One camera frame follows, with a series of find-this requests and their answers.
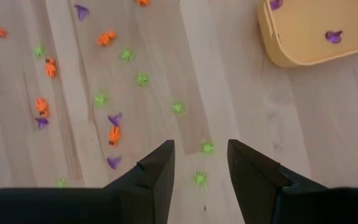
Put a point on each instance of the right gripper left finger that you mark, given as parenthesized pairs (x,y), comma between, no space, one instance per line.
(154,186)

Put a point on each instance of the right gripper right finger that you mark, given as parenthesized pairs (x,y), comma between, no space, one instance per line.
(253,186)

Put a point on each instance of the purple plastic witch hat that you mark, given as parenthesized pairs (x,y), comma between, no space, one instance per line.
(113,161)
(333,36)
(81,12)
(275,3)
(115,119)
(41,122)

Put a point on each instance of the green plastic spider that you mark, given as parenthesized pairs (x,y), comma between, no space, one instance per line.
(208,147)
(61,183)
(177,108)
(39,51)
(200,179)
(142,79)
(99,99)
(126,54)

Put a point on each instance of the orange caterpillar toy centre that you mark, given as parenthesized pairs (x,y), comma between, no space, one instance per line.
(42,107)

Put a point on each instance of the orange caterpillar toy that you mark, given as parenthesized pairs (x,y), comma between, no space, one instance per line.
(42,107)
(51,67)

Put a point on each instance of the yellow plastic bin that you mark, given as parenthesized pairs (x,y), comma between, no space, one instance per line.
(306,46)

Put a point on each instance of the orange caterpillar toy left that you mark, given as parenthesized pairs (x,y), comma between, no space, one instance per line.
(51,67)

